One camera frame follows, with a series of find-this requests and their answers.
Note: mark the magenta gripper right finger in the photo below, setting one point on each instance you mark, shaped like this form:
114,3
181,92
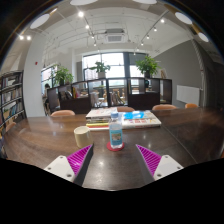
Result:
153,166

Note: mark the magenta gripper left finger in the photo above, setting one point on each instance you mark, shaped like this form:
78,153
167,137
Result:
73,167

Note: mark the clear plastic water bottle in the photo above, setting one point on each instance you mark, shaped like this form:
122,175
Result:
115,131

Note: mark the cream ceramic cup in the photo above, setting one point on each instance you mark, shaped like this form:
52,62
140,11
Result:
83,136

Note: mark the red round coaster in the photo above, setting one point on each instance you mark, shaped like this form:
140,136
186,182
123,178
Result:
109,147

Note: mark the stack of books blue cover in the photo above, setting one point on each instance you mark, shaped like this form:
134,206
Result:
139,119

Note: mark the stack of books left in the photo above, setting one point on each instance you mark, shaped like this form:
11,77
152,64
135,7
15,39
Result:
99,118

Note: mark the orange chair centre left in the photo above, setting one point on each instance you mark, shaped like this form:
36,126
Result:
63,113

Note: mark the orange chair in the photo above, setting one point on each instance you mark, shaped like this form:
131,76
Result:
164,107
63,113
10,126
125,109
191,105

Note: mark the orange chair centre right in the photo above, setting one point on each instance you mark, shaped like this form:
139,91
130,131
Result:
164,107

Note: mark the orange chair far right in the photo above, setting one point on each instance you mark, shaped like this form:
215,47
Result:
191,105

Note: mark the seated person in background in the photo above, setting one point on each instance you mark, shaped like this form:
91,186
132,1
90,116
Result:
45,96

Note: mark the orange chair far left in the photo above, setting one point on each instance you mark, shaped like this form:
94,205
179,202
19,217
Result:
10,126

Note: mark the dark low shelf divider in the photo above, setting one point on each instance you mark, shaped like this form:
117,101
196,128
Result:
138,93

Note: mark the tall bookshelf with books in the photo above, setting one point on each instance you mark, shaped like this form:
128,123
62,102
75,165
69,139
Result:
11,98

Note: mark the potted plant left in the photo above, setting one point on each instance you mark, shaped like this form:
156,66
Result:
61,75

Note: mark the potted plant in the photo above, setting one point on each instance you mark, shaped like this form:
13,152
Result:
61,75
148,66
100,69

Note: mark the potted plant right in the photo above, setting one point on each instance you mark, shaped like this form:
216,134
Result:
148,66

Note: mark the potted plant middle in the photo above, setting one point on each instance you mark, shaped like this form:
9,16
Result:
100,69

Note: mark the round pendant lamp far right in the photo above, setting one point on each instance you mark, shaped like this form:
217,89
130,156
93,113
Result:
201,35

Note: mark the round pendant lamp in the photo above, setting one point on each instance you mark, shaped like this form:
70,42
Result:
201,35
42,19
146,1
82,2
179,15

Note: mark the ceiling air conditioner unit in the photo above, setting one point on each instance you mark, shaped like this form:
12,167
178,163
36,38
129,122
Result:
114,35

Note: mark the round pendant lamp centre right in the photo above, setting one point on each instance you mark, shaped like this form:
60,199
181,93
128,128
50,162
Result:
146,1

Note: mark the round pendant lamp centre left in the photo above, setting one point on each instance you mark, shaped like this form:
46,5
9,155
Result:
82,2

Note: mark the white wall radiator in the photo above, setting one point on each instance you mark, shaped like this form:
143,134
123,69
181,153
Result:
188,94

